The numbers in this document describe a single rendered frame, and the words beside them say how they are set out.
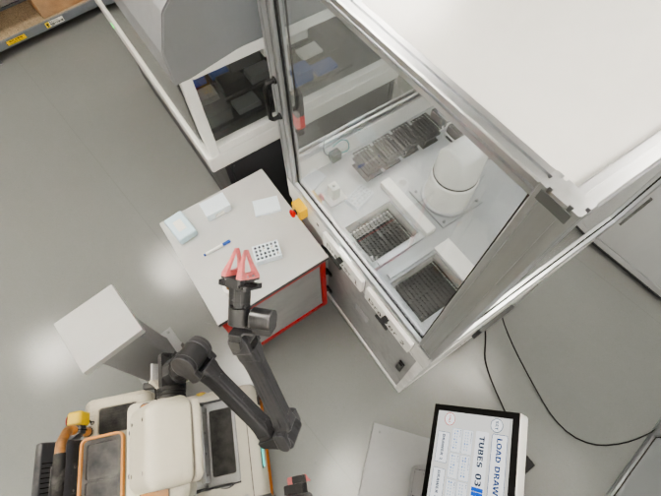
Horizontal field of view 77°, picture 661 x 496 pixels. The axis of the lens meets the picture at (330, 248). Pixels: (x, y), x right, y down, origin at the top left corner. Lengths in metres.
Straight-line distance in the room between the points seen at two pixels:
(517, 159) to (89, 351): 1.81
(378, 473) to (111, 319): 1.53
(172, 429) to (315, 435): 1.39
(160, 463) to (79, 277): 2.15
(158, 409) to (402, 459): 1.57
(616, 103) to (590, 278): 2.34
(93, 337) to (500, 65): 1.82
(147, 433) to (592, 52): 1.30
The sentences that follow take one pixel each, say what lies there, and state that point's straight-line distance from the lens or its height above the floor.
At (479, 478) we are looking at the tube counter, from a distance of 1.47.
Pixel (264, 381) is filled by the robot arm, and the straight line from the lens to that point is 1.25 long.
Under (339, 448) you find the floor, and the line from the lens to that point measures 2.52.
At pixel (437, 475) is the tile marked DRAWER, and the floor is 1.00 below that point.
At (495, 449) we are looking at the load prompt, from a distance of 1.45.
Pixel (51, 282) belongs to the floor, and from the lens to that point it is 3.28.
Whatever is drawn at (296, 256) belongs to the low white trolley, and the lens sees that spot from 1.96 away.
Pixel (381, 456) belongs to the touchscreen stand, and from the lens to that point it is 2.50.
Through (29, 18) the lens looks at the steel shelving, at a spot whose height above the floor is 0.14.
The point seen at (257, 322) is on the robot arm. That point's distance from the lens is 1.10.
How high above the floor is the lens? 2.52
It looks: 63 degrees down
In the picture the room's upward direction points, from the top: 1 degrees counter-clockwise
